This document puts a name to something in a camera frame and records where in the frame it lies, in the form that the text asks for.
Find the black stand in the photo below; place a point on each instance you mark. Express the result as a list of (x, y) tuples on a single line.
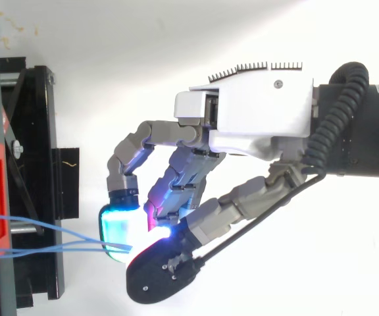
[(28, 184)]

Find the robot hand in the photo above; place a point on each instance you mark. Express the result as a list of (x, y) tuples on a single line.
[(258, 108)]

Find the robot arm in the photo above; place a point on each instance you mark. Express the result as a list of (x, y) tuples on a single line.
[(367, 131)]

